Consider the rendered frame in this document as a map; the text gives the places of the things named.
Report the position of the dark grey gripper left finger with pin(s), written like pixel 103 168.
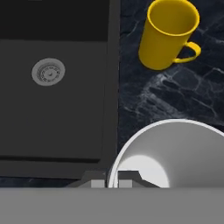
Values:
pixel 96 177

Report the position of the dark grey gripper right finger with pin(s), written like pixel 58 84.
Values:
pixel 128 176

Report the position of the white glass cup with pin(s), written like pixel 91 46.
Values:
pixel 192 151

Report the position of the dark grey sink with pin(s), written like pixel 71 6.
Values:
pixel 73 116

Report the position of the silver sink drain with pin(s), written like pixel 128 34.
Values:
pixel 48 71

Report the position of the yellow mug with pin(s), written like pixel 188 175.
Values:
pixel 163 43

